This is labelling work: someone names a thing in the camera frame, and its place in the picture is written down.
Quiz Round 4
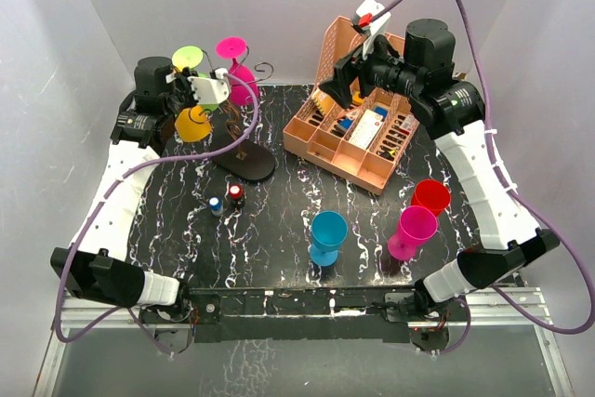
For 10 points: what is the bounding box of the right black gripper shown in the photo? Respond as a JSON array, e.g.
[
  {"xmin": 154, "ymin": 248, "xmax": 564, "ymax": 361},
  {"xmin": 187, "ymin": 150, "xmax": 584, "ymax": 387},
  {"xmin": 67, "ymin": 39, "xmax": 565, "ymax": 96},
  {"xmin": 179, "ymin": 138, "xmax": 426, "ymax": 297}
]
[{"xmin": 319, "ymin": 28, "xmax": 424, "ymax": 109}]

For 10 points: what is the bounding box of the orange wine glass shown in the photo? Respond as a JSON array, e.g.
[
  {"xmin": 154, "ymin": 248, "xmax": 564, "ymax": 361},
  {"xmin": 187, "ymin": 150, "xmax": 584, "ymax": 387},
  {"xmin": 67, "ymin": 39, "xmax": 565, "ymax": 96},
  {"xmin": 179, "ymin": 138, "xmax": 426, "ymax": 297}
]
[{"xmin": 175, "ymin": 105, "xmax": 212, "ymax": 143}]

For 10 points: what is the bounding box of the green wine glass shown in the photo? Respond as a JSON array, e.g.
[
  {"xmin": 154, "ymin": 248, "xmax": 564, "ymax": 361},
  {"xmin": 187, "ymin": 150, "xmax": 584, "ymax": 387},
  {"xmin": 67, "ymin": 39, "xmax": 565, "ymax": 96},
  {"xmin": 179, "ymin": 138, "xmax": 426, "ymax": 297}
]
[{"xmin": 171, "ymin": 46, "xmax": 208, "ymax": 78}]

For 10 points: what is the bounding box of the magenta wine glass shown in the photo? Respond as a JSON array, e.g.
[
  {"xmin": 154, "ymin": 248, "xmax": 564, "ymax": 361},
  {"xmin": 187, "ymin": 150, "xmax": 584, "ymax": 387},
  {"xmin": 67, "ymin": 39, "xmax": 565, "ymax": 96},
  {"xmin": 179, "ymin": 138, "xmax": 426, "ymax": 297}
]
[
  {"xmin": 216, "ymin": 36, "xmax": 259, "ymax": 107},
  {"xmin": 387, "ymin": 205, "xmax": 438, "ymax": 261}
]

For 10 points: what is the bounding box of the blue wine glass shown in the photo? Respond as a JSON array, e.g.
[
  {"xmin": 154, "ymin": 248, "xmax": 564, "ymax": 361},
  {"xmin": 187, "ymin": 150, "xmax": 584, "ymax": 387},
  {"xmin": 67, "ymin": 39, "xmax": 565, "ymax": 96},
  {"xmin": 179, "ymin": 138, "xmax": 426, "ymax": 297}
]
[{"xmin": 309, "ymin": 211, "xmax": 348, "ymax": 267}]

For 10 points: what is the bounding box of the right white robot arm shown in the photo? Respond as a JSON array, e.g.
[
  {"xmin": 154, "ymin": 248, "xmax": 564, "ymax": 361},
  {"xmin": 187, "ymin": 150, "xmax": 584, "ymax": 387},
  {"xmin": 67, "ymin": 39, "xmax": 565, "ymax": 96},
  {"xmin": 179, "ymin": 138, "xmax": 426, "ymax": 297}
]
[{"xmin": 319, "ymin": 19, "xmax": 560, "ymax": 320}]

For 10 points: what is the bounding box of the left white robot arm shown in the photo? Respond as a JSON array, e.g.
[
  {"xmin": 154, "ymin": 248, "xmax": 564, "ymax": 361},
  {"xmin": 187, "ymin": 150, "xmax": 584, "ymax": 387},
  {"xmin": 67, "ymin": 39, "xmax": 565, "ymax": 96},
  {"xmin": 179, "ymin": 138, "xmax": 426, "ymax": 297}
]
[{"xmin": 50, "ymin": 56, "xmax": 192, "ymax": 322}]

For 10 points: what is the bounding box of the metal wine glass rack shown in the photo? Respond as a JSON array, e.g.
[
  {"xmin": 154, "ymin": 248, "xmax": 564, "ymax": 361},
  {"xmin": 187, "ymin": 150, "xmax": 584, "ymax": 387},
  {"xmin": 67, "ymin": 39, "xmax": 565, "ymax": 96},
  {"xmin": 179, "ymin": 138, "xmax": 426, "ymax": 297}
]
[{"xmin": 201, "ymin": 76, "xmax": 276, "ymax": 183}]

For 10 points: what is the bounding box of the red wine glass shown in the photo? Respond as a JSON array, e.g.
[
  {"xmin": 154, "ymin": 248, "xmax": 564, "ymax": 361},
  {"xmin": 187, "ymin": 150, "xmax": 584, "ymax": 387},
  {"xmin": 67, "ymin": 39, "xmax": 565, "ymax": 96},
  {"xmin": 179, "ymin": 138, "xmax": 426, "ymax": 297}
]
[{"xmin": 410, "ymin": 179, "xmax": 451, "ymax": 218}]

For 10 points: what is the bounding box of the yellow spiral notebook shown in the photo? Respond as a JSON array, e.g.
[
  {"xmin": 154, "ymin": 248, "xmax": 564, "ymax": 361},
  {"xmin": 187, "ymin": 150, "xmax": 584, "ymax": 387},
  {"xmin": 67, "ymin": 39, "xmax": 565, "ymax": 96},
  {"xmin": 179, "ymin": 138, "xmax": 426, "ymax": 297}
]
[{"xmin": 311, "ymin": 92, "xmax": 335, "ymax": 116}]

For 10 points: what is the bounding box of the orange sponge block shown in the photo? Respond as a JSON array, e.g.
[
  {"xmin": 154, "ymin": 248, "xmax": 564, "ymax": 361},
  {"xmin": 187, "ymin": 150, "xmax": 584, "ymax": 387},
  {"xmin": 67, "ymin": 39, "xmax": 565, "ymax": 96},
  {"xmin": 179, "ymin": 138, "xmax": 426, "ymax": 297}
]
[{"xmin": 352, "ymin": 96, "xmax": 364, "ymax": 106}]

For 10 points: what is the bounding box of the blue eraser block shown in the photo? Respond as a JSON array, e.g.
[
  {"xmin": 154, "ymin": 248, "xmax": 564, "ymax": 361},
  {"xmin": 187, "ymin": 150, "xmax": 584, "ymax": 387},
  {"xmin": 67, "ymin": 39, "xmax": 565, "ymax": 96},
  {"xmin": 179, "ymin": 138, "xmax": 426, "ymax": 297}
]
[{"xmin": 335, "ymin": 118, "xmax": 353, "ymax": 135}]

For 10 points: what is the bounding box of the white card box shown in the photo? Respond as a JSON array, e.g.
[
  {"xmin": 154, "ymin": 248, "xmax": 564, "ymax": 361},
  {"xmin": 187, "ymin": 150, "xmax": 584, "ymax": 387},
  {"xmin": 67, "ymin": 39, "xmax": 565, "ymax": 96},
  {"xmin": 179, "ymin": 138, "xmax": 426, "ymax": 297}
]
[{"xmin": 349, "ymin": 110, "xmax": 386, "ymax": 150}]

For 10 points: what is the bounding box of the pink desk file organizer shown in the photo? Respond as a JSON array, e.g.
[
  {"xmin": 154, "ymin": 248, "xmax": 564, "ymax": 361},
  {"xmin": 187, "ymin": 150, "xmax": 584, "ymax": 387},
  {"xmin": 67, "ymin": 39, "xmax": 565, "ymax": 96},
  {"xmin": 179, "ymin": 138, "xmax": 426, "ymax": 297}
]
[{"xmin": 284, "ymin": 17, "xmax": 419, "ymax": 195}]

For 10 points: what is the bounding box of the red capped small bottle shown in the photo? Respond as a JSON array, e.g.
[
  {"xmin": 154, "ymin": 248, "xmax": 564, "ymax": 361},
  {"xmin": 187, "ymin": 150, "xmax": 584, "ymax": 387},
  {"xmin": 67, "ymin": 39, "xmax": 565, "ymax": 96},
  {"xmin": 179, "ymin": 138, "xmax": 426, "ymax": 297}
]
[{"xmin": 228, "ymin": 184, "xmax": 245, "ymax": 209}]

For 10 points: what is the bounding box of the blue capped small bottle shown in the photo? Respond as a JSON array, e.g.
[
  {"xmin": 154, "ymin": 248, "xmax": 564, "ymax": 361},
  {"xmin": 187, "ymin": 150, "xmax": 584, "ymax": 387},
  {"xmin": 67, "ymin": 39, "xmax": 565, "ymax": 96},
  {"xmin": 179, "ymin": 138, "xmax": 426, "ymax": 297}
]
[{"xmin": 208, "ymin": 196, "xmax": 224, "ymax": 216}]

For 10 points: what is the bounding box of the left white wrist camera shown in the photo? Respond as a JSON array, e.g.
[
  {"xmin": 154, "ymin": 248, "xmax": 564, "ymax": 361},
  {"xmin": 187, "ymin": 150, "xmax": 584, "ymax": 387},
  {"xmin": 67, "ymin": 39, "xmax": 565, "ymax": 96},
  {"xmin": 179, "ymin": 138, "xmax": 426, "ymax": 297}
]
[{"xmin": 188, "ymin": 68, "xmax": 231, "ymax": 107}]

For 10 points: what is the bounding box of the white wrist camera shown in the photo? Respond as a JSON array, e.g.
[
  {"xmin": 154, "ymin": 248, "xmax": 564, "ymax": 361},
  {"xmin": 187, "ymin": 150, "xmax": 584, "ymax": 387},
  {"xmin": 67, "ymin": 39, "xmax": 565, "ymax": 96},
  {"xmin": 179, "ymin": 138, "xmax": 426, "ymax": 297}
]
[
  {"xmin": 351, "ymin": 0, "xmax": 391, "ymax": 60},
  {"xmin": 188, "ymin": 68, "xmax": 231, "ymax": 107}
]

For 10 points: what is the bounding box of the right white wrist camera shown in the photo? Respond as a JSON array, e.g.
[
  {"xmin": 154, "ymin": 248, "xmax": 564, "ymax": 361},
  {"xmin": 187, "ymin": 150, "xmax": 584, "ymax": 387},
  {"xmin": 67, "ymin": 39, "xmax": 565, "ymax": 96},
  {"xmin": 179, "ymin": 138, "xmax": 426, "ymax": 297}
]
[{"xmin": 351, "ymin": 0, "xmax": 391, "ymax": 60}]

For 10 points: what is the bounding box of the aluminium frame rail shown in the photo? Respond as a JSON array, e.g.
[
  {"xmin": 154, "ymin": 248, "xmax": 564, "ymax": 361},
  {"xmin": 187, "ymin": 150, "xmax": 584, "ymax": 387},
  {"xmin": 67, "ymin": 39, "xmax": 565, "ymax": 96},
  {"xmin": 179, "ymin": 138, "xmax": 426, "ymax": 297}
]
[{"xmin": 34, "ymin": 286, "xmax": 575, "ymax": 396}]

